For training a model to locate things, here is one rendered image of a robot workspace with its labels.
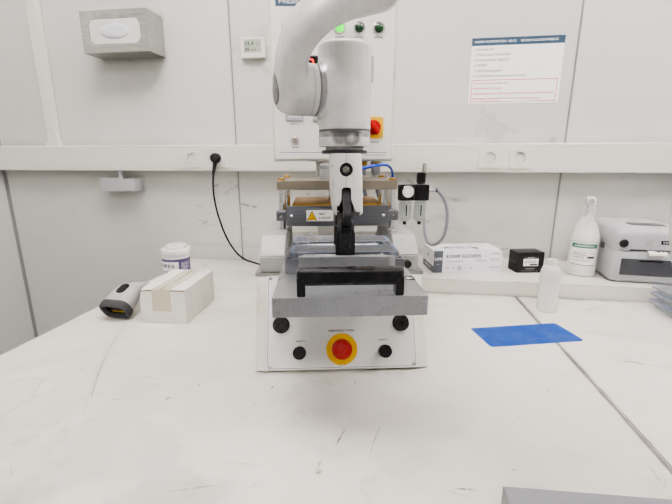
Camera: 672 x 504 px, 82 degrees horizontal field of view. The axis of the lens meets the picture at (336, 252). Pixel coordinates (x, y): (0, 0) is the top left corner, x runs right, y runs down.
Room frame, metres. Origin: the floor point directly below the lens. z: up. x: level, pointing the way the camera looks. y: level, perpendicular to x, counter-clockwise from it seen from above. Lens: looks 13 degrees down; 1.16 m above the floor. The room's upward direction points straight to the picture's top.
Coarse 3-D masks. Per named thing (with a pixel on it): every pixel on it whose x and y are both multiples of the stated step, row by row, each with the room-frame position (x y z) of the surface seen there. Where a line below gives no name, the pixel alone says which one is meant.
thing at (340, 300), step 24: (312, 264) 0.58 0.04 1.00; (336, 264) 0.58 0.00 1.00; (360, 264) 0.58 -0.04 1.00; (384, 264) 0.58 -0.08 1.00; (288, 288) 0.55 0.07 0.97; (312, 288) 0.55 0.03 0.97; (336, 288) 0.55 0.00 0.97; (360, 288) 0.55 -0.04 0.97; (384, 288) 0.55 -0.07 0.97; (408, 288) 0.55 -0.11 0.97; (288, 312) 0.51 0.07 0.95; (312, 312) 0.51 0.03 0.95; (336, 312) 0.51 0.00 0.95; (360, 312) 0.51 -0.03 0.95; (384, 312) 0.51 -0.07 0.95; (408, 312) 0.51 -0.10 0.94
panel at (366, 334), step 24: (288, 336) 0.71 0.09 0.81; (312, 336) 0.71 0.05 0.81; (336, 336) 0.71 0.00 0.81; (360, 336) 0.71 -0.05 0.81; (384, 336) 0.72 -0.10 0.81; (408, 336) 0.72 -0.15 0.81; (288, 360) 0.69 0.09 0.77; (312, 360) 0.69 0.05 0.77; (336, 360) 0.69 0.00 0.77; (360, 360) 0.69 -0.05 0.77; (384, 360) 0.70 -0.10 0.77; (408, 360) 0.70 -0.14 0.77
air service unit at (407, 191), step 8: (424, 176) 1.10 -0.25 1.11; (400, 184) 1.10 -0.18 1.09; (408, 184) 1.10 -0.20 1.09; (416, 184) 1.10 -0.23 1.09; (424, 184) 1.10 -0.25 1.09; (400, 192) 1.09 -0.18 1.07; (408, 192) 1.08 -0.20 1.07; (416, 192) 1.09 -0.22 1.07; (424, 192) 1.09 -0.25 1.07; (400, 200) 1.09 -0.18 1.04; (408, 200) 1.09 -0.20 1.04; (416, 200) 1.09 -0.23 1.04; (424, 200) 1.09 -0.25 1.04; (400, 208) 1.10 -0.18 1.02; (408, 208) 1.09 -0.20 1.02; (416, 208) 1.10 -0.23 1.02; (424, 208) 1.10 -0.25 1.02; (400, 216) 1.10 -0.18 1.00; (408, 216) 1.09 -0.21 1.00; (416, 216) 1.10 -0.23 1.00; (424, 216) 1.10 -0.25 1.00
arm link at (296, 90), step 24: (312, 0) 0.56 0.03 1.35; (336, 0) 0.54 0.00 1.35; (360, 0) 0.54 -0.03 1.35; (384, 0) 0.55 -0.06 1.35; (288, 24) 0.57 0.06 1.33; (312, 24) 0.55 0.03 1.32; (336, 24) 0.55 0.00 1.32; (288, 48) 0.57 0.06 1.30; (312, 48) 0.56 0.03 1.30; (288, 72) 0.58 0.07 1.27; (312, 72) 0.61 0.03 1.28; (288, 96) 0.60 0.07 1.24; (312, 96) 0.61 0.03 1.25
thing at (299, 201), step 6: (300, 198) 0.99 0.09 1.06; (306, 198) 0.99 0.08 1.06; (312, 198) 0.99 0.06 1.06; (318, 198) 0.99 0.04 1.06; (324, 198) 0.99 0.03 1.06; (330, 198) 0.95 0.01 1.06; (366, 198) 0.99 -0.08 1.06; (372, 198) 0.99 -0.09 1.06; (294, 204) 0.87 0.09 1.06; (300, 204) 0.87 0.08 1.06; (306, 204) 0.88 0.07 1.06; (312, 204) 0.88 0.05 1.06; (318, 204) 0.88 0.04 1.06; (324, 204) 0.88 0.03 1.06; (330, 204) 0.88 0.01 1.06; (366, 204) 0.88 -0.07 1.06; (372, 204) 0.88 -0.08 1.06; (378, 204) 0.88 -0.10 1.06
